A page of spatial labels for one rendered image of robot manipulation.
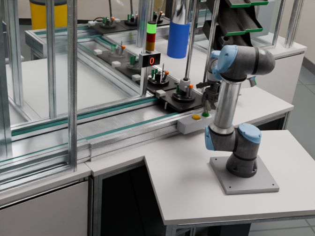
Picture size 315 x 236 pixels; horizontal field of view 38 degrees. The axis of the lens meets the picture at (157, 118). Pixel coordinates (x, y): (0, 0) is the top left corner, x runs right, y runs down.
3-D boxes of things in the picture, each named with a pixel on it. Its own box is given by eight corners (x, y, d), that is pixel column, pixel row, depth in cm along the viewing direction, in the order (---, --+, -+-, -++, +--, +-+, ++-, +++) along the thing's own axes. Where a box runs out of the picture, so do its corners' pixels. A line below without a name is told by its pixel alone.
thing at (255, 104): (293, 109, 299) (294, 106, 297) (93, 177, 215) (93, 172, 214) (164, 42, 395) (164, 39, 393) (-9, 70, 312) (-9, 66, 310)
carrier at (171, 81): (184, 88, 285) (186, 70, 279) (153, 95, 272) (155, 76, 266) (161, 74, 302) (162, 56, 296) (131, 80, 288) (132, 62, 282)
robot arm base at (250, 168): (259, 178, 217) (264, 161, 211) (228, 176, 216) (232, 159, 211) (253, 159, 229) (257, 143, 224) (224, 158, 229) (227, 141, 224)
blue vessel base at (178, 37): (190, 56, 360) (194, 24, 347) (174, 60, 352) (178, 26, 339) (177, 50, 371) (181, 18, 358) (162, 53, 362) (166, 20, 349)
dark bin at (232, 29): (244, 34, 262) (249, 25, 257) (225, 36, 257) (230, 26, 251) (223, 2, 276) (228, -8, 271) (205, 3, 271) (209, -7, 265)
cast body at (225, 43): (227, 49, 272) (231, 41, 267) (221, 50, 270) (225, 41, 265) (221, 40, 276) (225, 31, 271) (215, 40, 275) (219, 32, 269)
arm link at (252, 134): (259, 159, 213) (266, 136, 206) (231, 158, 212) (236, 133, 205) (255, 145, 223) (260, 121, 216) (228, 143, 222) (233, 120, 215)
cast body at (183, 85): (191, 90, 265) (192, 79, 261) (185, 92, 262) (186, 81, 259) (181, 85, 270) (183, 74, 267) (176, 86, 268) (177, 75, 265)
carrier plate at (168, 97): (211, 104, 268) (212, 101, 267) (180, 113, 254) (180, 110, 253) (185, 89, 284) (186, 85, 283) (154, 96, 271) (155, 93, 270)
